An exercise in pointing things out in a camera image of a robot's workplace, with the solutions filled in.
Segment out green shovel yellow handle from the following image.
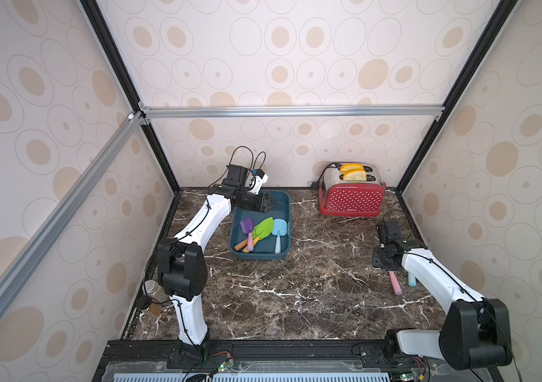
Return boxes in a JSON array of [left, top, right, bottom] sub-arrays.
[[244, 217, 274, 253]]

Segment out purple shovel pink handle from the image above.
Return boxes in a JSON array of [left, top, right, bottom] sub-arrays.
[[240, 216, 255, 251], [389, 271, 403, 295]]

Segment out light blue toy shovel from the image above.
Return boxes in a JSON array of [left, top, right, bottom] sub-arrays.
[[272, 219, 288, 254]]

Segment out teal plastic storage box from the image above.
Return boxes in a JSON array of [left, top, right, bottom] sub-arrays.
[[229, 190, 292, 260]]

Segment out green shovel orange handle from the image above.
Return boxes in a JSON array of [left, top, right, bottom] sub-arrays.
[[233, 237, 253, 251]]

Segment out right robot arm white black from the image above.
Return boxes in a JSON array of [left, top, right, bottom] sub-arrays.
[[372, 221, 513, 370]]

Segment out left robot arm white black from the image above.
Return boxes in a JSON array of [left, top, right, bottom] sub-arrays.
[[156, 165, 270, 350]]

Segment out light blue shovel far right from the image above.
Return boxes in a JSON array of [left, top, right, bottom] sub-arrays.
[[408, 272, 417, 287]]

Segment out red polka dot toaster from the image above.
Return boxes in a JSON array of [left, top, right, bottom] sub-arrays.
[[317, 162, 387, 217]]

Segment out yellow toast slice front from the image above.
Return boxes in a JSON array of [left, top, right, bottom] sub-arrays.
[[340, 170, 367, 181]]

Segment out yellow toast slice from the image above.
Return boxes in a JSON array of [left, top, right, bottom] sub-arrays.
[[339, 163, 364, 173], [340, 170, 367, 181]]

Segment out yellow toast slice rear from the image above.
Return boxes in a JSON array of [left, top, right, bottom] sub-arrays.
[[339, 163, 364, 173]]

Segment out left diagonal aluminium bar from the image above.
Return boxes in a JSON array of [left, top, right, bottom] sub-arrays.
[[0, 111, 144, 319]]

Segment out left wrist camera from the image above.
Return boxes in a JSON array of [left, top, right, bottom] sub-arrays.
[[249, 169, 269, 195]]

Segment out black toaster power cable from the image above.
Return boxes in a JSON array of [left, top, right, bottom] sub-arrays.
[[311, 161, 344, 190]]

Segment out horizontal aluminium frame bar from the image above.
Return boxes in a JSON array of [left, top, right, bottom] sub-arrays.
[[144, 104, 445, 119]]

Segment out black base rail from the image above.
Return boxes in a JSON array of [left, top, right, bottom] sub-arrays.
[[93, 340, 502, 381]]

